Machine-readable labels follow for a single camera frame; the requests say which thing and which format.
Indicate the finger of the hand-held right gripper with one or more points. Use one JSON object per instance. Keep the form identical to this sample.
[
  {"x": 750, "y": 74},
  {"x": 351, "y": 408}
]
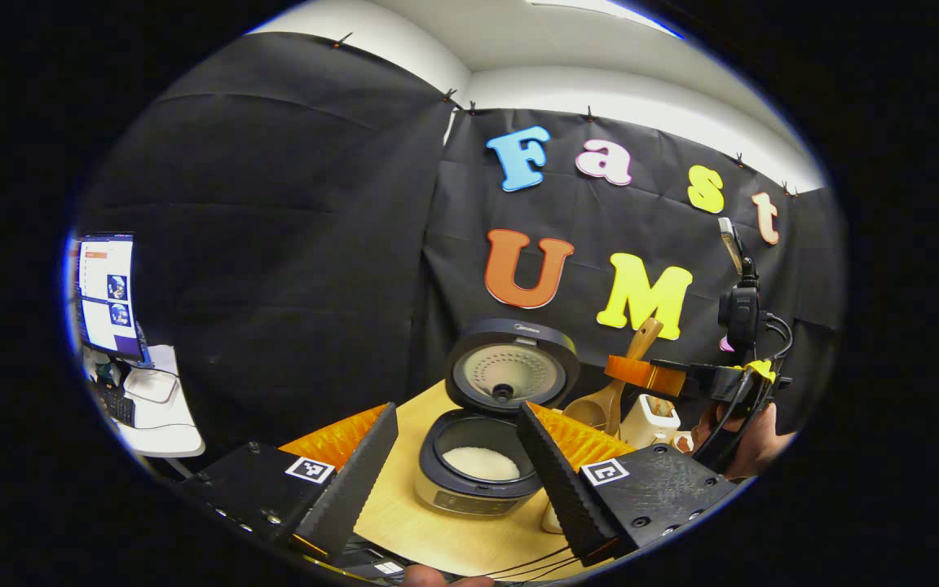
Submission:
[{"x": 649, "y": 377}]

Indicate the grey rice cooker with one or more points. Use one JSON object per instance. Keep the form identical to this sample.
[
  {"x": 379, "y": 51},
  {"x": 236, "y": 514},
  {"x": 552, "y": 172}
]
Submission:
[{"x": 510, "y": 334}]

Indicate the black backdrop cloth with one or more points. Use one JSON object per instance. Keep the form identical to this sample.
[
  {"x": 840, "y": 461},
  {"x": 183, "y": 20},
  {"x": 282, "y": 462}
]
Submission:
[{"x": 290, "y": 244}]

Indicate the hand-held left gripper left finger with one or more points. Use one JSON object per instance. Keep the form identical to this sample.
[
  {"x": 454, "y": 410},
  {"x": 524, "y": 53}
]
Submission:
[{"x": 351, "y": 489}]

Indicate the toast slice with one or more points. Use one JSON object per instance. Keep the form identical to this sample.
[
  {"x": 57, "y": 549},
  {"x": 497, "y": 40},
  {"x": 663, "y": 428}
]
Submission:
[{"x": 662, "y": 405}]

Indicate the white side desk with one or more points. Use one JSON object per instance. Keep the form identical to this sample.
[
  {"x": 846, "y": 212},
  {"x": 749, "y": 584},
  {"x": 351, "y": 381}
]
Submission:
[{"x": 164, "y": 428}]

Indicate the black keyboard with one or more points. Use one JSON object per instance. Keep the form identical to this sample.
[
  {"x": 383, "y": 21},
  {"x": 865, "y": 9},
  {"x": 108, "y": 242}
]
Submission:
[{"x": 117, "y": 405}]

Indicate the white toaster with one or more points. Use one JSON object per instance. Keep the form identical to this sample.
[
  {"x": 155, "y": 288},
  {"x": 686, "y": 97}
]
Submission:
[{"x": 641, "y": 424}]

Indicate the computer monitor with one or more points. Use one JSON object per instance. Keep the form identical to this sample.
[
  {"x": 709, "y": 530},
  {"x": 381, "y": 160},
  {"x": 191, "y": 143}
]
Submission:
[{"x": 107, "y": 293}]

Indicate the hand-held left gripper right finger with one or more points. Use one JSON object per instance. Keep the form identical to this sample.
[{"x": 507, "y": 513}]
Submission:
[{"x": 563, "y": 489}]

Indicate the wooden spoon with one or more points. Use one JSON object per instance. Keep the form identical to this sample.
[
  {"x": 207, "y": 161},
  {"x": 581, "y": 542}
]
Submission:
[{"x": 600, "y": 408}]

